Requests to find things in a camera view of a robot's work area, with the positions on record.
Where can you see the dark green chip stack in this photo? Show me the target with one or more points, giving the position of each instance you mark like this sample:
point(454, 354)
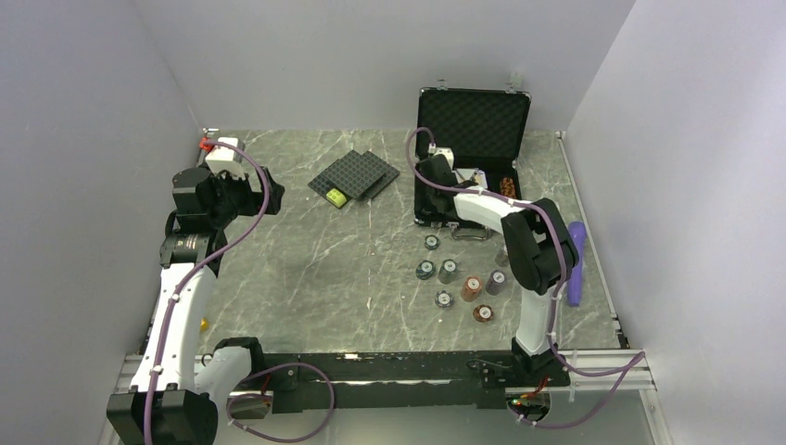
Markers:
point(447, 272)

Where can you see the red chip stack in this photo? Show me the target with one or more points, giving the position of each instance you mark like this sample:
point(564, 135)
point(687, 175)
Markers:
point(472, 287)

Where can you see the playing cards deck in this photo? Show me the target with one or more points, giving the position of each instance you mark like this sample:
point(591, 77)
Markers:
point(472, 176)

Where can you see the black base frame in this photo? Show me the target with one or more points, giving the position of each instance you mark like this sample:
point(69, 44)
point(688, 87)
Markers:
point(485, 379)

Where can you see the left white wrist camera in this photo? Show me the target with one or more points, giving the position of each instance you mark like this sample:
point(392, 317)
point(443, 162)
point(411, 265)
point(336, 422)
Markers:
point(223, 159)

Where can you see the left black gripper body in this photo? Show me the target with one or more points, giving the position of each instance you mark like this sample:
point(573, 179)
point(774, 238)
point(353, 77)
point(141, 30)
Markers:
point(235, 198)

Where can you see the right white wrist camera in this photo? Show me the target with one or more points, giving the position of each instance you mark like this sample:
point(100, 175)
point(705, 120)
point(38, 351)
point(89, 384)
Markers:
point(445, 152)

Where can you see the dark foam pad top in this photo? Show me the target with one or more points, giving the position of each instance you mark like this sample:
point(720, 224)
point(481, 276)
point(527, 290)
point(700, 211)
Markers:
point(350, 175)

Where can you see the purple cylinder object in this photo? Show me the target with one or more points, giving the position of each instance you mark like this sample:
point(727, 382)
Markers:
point(578, 232)

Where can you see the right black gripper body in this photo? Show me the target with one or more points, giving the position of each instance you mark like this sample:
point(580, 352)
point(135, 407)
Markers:
point(424, 197)

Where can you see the black poker case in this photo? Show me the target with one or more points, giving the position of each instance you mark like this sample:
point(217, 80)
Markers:
point(484, 129)

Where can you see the small chip stack near case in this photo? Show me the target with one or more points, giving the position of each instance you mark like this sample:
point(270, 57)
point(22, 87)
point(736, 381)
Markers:
point(431, 242)

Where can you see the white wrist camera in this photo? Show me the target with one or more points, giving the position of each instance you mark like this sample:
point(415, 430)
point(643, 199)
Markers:
point(445, 152)
point(223, 159)

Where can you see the purple chip stack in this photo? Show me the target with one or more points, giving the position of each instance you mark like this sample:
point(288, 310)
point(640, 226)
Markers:
point(496, 282)

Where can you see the yellow-green dice block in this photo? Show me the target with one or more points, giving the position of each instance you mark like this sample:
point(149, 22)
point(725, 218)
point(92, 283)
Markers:
point(336, 198)

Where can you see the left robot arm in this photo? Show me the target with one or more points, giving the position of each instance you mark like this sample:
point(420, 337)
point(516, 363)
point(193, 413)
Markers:
point(168, 400)

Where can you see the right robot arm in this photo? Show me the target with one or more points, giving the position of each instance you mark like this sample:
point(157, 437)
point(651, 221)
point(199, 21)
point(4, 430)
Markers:
point(540, 249)

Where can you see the purple-grey chip stack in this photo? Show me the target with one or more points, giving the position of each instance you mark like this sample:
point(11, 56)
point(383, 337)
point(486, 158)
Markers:
point(502, 257)

